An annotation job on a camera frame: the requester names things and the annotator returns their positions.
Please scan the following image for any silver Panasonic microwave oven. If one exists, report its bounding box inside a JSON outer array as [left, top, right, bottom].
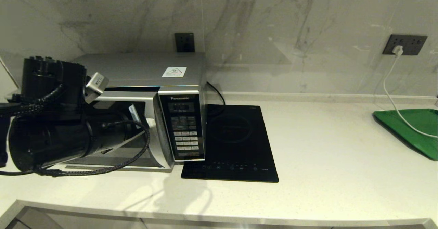
[[73, 53, 208, 173]]

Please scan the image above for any white warning sticker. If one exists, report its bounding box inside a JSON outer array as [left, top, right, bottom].
[[162, 67, 187, 78]]

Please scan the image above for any black induction cooktop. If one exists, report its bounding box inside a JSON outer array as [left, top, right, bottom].
[[181, 105, 279, 183]]

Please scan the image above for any green plastic tray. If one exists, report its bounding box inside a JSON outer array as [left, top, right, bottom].
[[372, 109, 438, 161]]

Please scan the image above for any black power cable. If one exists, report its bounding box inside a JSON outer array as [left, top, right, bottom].
[[206, 81, 226, 116]]

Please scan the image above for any black wall socket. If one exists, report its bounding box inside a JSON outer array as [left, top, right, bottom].
[[175, 33, 195, 53]]

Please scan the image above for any white power cable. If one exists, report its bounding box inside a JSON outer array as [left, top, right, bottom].
[[382, 54, 438, 139]]

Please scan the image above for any dark grey double wall socket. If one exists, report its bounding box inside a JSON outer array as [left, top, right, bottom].
[[382, 34, 428, 56]]

